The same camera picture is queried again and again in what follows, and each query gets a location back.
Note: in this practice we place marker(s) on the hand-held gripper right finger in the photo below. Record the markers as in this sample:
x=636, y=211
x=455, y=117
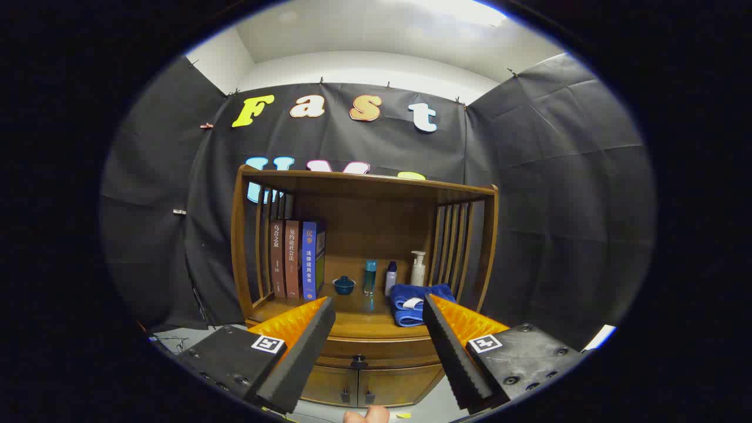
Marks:
x=455, y=358

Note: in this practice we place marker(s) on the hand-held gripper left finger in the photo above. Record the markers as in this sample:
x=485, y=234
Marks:
x=305, y=358

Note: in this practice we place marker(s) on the wooden cabinet door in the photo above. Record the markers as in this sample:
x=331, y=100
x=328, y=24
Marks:
x=393, y=385
x=329, y=385

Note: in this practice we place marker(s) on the wooden countertop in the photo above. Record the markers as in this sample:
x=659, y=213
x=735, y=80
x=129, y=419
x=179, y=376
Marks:
x=364, y=317

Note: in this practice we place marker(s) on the wooden cabinet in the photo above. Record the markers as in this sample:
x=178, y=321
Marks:
x=376, y=229

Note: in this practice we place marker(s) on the blue folded towel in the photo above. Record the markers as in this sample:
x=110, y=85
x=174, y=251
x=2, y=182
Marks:
x=408, y=317

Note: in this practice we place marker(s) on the dark blue lidded teacup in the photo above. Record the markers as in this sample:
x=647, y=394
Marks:
x=343, y=286

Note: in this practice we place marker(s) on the white pump bottle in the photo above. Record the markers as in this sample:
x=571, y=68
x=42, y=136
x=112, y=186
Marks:
x=418, y=273

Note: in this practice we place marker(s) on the blue book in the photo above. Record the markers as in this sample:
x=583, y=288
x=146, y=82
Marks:
x=309, y=258

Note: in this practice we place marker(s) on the reddish brown book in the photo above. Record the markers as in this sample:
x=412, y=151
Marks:
x=292, y=258

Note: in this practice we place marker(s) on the white bottle with blue cap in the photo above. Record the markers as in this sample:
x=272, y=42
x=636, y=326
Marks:
x=390, y=281

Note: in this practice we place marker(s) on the teal glass bottle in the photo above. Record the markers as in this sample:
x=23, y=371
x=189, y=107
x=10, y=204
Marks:
x=370, y=279

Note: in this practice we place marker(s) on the dark brown book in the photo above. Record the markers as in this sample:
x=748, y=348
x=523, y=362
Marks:
x=277, y=258

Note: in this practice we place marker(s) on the white sheet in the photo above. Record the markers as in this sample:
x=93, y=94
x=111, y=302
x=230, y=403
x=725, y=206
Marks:
x=599, y=338

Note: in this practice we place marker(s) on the black backdrop cloth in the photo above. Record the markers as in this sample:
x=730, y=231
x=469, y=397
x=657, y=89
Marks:
x=558, y=205

